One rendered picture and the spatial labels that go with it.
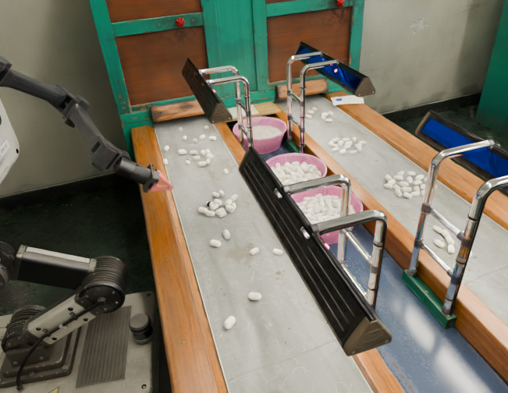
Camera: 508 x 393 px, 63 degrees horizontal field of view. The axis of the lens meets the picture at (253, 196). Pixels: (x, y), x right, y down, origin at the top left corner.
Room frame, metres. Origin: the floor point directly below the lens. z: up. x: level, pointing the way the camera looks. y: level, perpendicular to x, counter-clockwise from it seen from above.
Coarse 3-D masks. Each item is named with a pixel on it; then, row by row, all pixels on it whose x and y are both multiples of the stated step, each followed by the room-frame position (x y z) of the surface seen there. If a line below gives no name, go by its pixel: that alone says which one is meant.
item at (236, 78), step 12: (204, 72) 1.69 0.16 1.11; (216, 72) 1.71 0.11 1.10; (216, 84) 1.56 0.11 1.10; (240, 96) 1.74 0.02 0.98; (240, 108) 1.73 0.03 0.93; (240, 120) 1.73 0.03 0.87; (240, 132) 1.73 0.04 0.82; (252, 132) 1.59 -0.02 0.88; (240, 144) 1.73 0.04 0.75; (252, 144) 1.59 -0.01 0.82
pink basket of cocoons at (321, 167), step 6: (276, 156) 1.56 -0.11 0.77; (282, 156) 1.57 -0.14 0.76; (288, 156) 1.57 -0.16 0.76; (294, 156) 1.57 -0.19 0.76; (300, 156) 1.56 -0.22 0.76; (306, 156) 1.55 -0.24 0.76; (312, 156) 1.53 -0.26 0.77; (270, 162) 1.53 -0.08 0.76; (276, 162) 1.55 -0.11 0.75; (300, 162) 1.55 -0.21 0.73; (306, 162) 1.54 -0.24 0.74; (312, 162) 1.53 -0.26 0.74; (318, 162) 1.50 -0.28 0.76; (318, 168) 1.49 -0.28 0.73; (324, 168) 1.44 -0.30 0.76; (324, 174) 1.38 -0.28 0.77
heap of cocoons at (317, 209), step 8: (304, 200) 1.25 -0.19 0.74; (312, 200) 1.24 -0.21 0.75; (320, 200) 1.24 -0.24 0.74; (328, 200) 1.24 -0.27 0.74; (336, 200) 1.23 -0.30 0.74; (304, 208) 1.21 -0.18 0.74; (312, 208) 1.20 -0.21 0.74; (320, 208) 1.19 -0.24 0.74; (328, 208) 1.21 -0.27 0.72; (336, 208) 1.18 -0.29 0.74; (352, 208) 1.18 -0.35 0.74; (312, 216) 1.15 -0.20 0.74; (320, 216) 1.15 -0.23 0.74; (328, 216) 1.14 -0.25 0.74; (336, 216) 1.14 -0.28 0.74
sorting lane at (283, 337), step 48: (192, 144) 1.80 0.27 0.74; (192, 192) 1.37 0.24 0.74; (240, 192) 1.34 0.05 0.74; (192, 240) 1.07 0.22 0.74; (240, 240) 1.05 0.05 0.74; (240, 288) 0.84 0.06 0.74; (288, 288) 0.82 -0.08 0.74; (240, 336) 0.67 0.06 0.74; (288, 336) 0.66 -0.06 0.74; (240, 384) 0.54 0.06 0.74; (288, 384) 0.53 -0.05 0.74; (336, 384) 0.52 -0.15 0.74
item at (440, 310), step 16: (480, 144) 0.89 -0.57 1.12; (496, 144) 0.90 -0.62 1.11; (432, 160) 0.87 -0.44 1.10; (432, 176) 0.86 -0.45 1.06; (432, 192) 0.86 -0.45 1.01; (480, 192) 0.72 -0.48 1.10; (432, 208) 0.84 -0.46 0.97; (480, 208) 0.71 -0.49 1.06; (448, 224) 0.78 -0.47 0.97; (416, 240) 0.86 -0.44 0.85; (464, 240) 0.72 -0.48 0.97; (416, 256) 0.86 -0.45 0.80; (432, 256) 0.80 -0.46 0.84; (464, 256) 0.71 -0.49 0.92; (416, 272) 0.86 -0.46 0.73; (448, 272) 0.74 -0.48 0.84; (416, 288) 0.82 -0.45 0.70; (448, 288) 0.72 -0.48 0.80; (432, 304) 0.75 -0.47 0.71; (448, 304) 0.71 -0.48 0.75; (448, 320) 0.69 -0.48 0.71
